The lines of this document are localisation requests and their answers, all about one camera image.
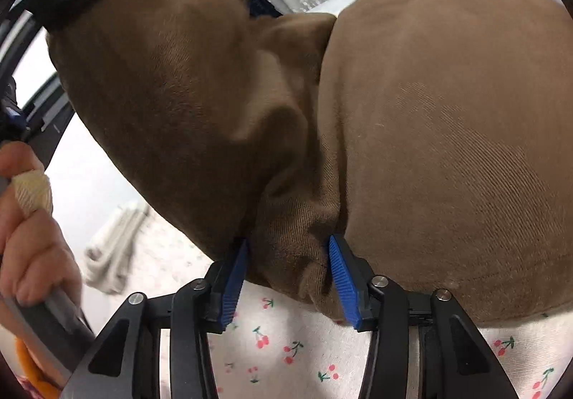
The brown garment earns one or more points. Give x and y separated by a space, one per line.
403 135

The cherry print bed sheet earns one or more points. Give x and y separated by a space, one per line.
286 363

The person's left hand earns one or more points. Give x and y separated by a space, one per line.
36 246

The white folded cloth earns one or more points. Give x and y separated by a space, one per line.
114 246

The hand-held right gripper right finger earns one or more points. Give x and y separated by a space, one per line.
344 282

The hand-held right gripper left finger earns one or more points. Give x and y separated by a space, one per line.
232 287

